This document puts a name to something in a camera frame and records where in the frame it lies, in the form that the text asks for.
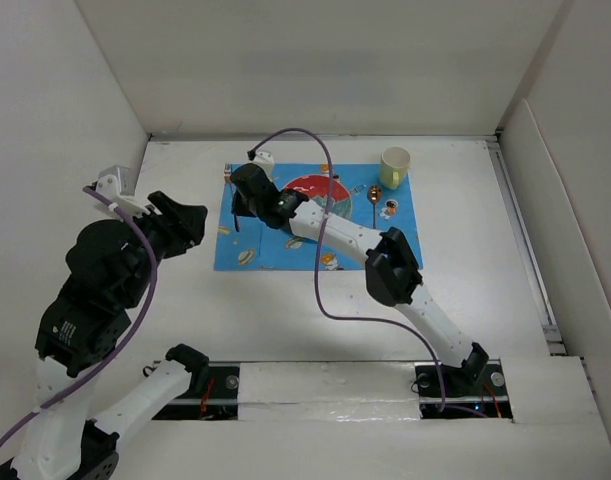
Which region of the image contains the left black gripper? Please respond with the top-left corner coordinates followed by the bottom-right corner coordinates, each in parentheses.
top-left (119, 189), bottom-right (209, 304)

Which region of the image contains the copper fork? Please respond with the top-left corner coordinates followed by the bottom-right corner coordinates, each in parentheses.
top-left (224, 163), bottom-right (241, 233)

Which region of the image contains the blue space-print cloth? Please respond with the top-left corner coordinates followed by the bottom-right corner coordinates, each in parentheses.
top-left (214, 163), bottom-right (422, 278)

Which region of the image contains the red and teal plate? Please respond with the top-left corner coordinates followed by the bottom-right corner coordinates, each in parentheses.
top-left (284, 174), bottom-right (353, 220)

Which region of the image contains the copper spoon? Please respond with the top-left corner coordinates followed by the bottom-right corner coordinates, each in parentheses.
top-left (367, 185), bottom-right (382, 229)

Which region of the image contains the pale yellow mug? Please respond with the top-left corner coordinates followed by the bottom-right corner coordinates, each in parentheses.
top-left (379, 146), bottom-right (411, 190)

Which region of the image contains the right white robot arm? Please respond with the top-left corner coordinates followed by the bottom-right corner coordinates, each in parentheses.
top-left (230, 163), bottom-right (489, 394)

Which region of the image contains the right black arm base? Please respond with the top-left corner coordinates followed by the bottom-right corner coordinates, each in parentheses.
top-left (410, 360), bottom-right (513, 420)

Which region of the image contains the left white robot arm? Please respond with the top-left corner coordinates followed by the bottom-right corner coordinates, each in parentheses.
top-left (0, 188), bottom-right (209, 479)

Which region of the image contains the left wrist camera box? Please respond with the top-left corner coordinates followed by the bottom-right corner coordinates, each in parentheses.
top-left (95, 165), bottom-right (135, 198)

